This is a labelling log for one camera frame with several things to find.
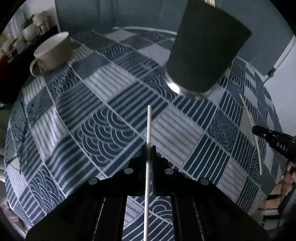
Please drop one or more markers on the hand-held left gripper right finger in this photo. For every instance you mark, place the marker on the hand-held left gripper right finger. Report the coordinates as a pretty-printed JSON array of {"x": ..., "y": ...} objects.
[{"x": 159, "y": 176}]

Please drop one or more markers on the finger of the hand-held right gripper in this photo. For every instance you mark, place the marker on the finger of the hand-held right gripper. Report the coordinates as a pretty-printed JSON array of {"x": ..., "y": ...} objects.
[{"x": 261, "y": 131}]

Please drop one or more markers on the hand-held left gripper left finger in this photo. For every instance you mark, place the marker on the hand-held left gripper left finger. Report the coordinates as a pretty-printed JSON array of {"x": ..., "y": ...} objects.
[{"x": 138, "y": 176}]

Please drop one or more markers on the black cylindrical utensil holder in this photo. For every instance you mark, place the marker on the black cylindrical utensil holder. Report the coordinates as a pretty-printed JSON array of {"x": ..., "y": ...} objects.
[{"x": 203, "y": 46}]

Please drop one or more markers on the person's right forearm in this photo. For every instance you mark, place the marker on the person's right forearm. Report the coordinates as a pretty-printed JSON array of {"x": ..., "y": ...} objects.
[{"x": 272, "y": 200}]

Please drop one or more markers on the person's right hand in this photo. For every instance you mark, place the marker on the person's right hand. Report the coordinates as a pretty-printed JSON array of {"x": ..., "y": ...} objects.
[{"x": 288, "y": 179}]

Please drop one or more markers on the blue white patterned tablecloth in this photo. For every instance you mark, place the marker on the blue white patterned tablecloth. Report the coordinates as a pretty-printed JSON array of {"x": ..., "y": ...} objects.
[{"x": 97, "y": 129}]

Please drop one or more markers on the beige ceramic mug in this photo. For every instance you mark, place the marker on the beige ceramic mug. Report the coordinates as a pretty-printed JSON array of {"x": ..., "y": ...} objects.
[{"x": 52, "y": 52}]

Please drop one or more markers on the white plant pot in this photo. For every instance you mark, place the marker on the white plant pot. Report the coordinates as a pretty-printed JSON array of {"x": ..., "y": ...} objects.
[{"x": 29, "y": 31}]

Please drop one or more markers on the wall power outlet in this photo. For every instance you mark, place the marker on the wall power outlet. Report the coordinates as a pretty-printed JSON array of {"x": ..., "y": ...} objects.
[{"x": 270, "y": 72}]

